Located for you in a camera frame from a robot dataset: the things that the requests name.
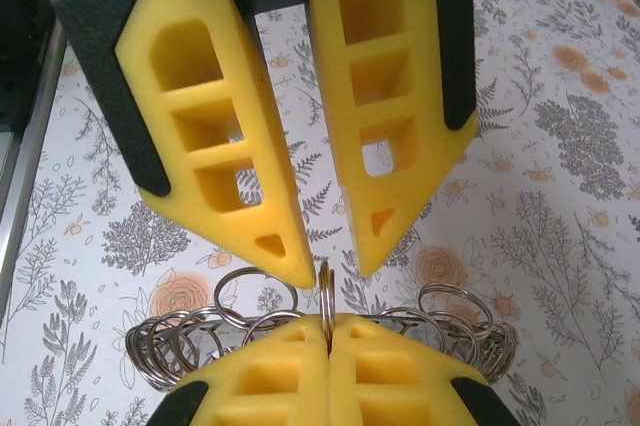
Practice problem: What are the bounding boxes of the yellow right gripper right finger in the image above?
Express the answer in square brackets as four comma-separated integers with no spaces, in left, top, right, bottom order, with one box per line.
[327,313,524,426]

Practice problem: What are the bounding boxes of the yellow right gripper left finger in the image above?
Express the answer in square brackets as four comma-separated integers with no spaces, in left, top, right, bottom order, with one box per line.
[144,314,334,426]

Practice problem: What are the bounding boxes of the long aluminium base rail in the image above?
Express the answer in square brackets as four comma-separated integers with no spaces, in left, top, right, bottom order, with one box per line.
[0,20,69,272]

